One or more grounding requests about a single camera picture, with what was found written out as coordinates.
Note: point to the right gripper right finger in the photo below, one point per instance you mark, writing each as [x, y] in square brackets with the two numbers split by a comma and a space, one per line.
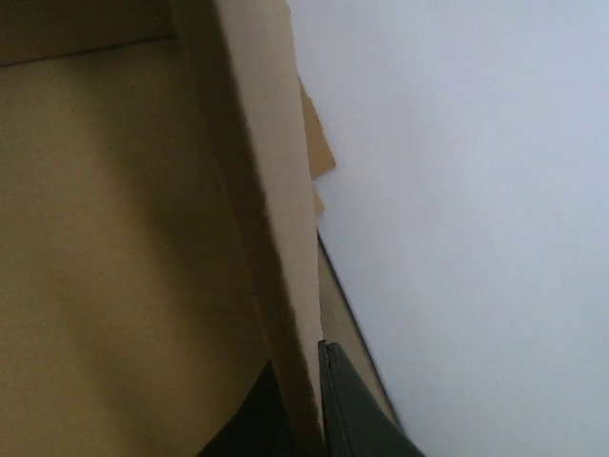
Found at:
[354, 424]

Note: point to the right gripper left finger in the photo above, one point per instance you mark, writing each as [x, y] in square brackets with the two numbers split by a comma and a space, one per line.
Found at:
[258, 428]

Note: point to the cardboard box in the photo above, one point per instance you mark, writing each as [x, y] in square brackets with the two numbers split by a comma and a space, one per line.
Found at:
[158, 226]

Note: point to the flat cardboard sheet stack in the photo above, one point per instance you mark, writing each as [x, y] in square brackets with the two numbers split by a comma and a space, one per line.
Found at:
[320, 157]

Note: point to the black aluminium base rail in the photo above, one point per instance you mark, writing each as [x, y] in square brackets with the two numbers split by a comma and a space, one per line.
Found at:
[340, 326]

